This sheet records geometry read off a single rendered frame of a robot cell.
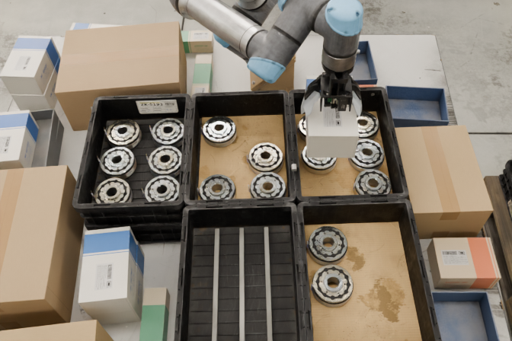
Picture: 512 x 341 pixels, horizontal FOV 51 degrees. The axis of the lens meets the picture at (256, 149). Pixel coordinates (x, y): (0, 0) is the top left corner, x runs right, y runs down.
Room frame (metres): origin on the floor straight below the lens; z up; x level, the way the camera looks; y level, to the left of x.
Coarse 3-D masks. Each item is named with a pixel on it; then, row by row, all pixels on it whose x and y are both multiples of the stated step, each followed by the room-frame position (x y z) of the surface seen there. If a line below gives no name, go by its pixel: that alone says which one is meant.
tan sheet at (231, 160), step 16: (240, 128) 1.05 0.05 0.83; (256, 128) 1.05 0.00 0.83; (272, 128) 1.05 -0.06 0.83; (240, 144) 0.99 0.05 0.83; (256, 144) 0.99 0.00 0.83; (208, 160) 0.94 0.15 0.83; (224, 160) 0.93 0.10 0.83; (240, 160) 0.93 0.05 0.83; (208, 176) 0.88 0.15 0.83; (240, 176) 0.87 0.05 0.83; (240, 192) 0.82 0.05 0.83
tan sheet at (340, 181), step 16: (304, 144) 0.98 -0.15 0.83; (384, 160) 0.90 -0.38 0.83; (304, 176) 0.86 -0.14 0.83; (320, 176) 0.86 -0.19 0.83; (336, 176) 0.86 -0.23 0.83; (352, 176) 0.85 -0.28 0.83; (304, 192) 0.81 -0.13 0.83; (320, 192) 0.80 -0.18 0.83; (336, 192) 0.80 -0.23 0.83; (352, 192) 0.80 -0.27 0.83
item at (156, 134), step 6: (162, 120) 1.08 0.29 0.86; (168, 120) 1.08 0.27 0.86; (174, 120) 1.07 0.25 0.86; (156, 126) 1.05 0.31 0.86; (180, 126) 1.05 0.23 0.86; (156, 132) 1.03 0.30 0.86; (180, 132) 1.03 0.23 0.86; (156, 138) 1.01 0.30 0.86; (162, 138) 1.01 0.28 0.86; (168, 138) 1.01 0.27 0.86; (174, 138) 1.01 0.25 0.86; (180, 138) 1.00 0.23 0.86; (162, 144) 0.99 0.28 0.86; (168, 144) 0.98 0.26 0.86
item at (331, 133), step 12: (312, 108) 0.86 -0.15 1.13; (324, 108) 0.86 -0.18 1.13; (348, 108) 0.86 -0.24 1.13; (312, 120) 0.82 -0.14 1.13; (324, 120) 0.82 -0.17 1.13; (336, 120) 0.82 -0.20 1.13; (348, 120) 0.82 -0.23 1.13; (312, 132) 0.79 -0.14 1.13; (324, 132) 0.78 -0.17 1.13; (336, 132) 0.78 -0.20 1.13; (348, 132) 0.78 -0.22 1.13; (312, 144) 0.78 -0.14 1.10; (324, 144) 0.77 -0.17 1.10; (336, 144) 0.77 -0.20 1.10; (348, 144) 0.77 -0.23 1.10; (312, 156) 0.78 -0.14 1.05; (324, 156) 0.77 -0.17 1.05; (336, 156) 0.77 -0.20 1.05; (348, 156) 0.77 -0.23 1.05
